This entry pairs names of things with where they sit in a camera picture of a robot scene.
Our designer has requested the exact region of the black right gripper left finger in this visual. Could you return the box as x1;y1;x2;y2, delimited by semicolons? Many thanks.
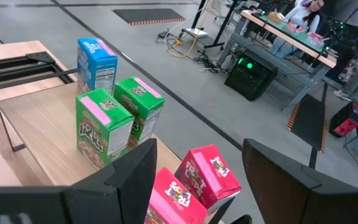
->
0;138;158;224

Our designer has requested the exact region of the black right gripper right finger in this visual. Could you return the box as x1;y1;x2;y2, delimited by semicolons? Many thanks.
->
242;138;358;224

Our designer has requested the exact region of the red Froot Loops cereal box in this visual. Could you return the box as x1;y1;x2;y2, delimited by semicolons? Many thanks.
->
175;144;242;214
144;167;209;224

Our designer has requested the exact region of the green Apple Jacks cereal box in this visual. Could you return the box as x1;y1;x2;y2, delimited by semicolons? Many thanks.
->
112;77;165;150
75;88;135;170

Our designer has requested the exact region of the blue Rice Krispies cereal box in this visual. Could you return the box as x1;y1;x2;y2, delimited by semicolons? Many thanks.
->
76;37;118;95

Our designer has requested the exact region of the black hazard-striped floor mat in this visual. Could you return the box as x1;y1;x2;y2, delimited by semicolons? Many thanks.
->
286;82;329;153
112;7;186;26

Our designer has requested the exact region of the red and black toolbox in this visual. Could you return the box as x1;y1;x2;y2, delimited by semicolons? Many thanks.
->
328;101;358;138

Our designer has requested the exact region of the black computer tower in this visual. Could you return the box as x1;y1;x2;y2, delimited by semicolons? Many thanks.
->
224;51;278;102

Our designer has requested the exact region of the grey desk with green top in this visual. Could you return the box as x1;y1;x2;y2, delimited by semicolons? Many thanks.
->
219;9;338;116

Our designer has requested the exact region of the black floor stand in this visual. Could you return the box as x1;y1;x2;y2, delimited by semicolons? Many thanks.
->
191;0;239;50

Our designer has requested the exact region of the white power box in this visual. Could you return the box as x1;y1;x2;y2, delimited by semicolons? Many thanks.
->
181;27;209;39

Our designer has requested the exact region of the black metal table frame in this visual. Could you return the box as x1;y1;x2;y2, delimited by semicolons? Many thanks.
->
0;51;77;91

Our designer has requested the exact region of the yellow extension cable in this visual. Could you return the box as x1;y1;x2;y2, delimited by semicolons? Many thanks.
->
165;0;206;58

